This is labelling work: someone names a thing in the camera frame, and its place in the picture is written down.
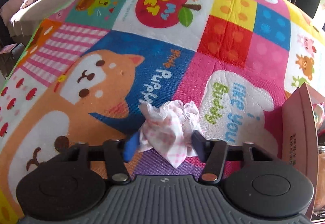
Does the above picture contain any pink white checked cloth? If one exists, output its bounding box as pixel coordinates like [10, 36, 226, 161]
[138, 100, 202, 168]

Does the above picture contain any colourful patchwork play mat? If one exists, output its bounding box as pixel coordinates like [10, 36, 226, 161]
[1, 0, 324, 223]

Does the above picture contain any pink cardboard box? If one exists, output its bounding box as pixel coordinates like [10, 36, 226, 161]
[282, 83, 324, 223]

